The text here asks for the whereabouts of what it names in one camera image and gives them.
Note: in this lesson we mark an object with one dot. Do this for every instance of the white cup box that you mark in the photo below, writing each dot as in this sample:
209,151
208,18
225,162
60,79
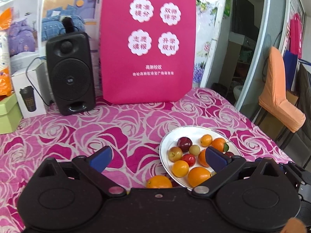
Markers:
31,87

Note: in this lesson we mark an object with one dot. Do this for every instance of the dark purple passion fruit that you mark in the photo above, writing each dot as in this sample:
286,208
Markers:
229,154

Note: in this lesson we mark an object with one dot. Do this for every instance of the orange with green leaf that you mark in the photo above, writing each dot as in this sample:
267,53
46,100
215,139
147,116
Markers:
220,144

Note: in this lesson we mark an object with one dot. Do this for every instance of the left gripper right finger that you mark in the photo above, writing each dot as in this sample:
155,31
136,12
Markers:
228,170

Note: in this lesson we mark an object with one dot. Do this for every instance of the orange covered chair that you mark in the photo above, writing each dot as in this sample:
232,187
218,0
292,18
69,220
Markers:
273,98

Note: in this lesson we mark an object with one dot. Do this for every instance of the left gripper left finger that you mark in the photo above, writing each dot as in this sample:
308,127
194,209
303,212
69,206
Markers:
88,169

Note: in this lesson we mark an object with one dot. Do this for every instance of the black speaker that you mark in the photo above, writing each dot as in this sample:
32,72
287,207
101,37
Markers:
70,72

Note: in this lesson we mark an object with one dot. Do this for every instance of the large orange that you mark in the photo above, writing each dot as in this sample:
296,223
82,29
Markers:
198,175

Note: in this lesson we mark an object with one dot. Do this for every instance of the dark red plum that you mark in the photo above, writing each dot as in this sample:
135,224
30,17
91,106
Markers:
184,143

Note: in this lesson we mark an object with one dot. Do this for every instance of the small tangerine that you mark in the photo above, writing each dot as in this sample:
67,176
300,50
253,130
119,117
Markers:
202,158

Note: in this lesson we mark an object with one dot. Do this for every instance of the orange snack package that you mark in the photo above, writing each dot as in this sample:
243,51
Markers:
6,85

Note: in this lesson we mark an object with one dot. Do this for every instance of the pink tote bag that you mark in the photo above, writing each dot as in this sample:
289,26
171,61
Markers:
147,50

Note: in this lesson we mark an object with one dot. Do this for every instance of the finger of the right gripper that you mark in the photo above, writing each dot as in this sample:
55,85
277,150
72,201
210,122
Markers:
295,173

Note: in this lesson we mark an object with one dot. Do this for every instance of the black microphone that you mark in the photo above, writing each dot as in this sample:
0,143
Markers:
68,25

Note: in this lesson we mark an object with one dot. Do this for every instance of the yellow red peach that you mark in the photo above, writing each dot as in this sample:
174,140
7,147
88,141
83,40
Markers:
175,154

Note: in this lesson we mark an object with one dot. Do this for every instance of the orange fruit under gripper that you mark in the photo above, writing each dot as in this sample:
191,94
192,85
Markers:
158,182

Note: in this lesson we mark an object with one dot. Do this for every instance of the small yellow green fruit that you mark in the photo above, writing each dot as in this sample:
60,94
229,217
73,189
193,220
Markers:
194,150

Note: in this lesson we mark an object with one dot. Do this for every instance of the green box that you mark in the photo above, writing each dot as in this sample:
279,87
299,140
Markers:
10,115

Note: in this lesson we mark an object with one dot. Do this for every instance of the person's right hand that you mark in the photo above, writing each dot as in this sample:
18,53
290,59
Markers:
294,225

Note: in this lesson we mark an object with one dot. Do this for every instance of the white round plate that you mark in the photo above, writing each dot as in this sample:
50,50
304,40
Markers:
194,133

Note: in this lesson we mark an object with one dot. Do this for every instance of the pink rose tablecloth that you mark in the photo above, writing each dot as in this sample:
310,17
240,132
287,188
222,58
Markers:
134,132

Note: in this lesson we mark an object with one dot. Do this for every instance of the small orange kumquat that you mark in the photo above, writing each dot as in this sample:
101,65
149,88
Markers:
206,140

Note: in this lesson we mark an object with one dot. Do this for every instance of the yellow orange citrus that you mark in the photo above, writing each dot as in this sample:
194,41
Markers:
180,168

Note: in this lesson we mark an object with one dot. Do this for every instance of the small red tomato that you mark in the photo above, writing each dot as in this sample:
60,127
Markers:
189,159

